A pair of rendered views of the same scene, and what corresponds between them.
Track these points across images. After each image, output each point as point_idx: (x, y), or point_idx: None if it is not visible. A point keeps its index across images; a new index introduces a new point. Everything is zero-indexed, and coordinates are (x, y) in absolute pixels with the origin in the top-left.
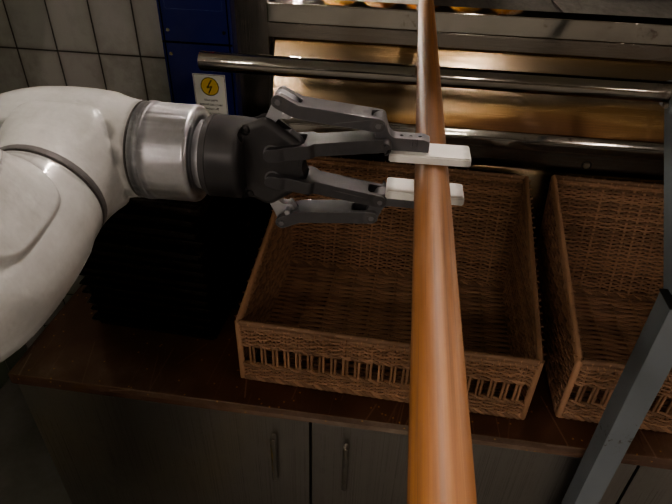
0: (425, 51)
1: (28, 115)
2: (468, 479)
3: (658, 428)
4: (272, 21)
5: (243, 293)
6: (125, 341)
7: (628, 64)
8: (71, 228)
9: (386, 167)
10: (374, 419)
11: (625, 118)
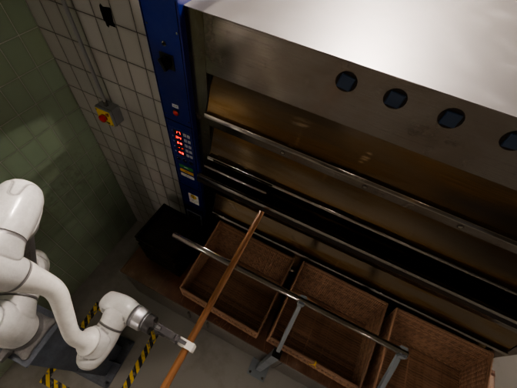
0: (227, 271)
1: (108, 313)
2: None
3: (292, 356)
4: (215, 189)
5: (195, 256)
6: (154, 268)
7: None
8: (111, 344)
9: None
10: (213, 322)
11: (328, 259)
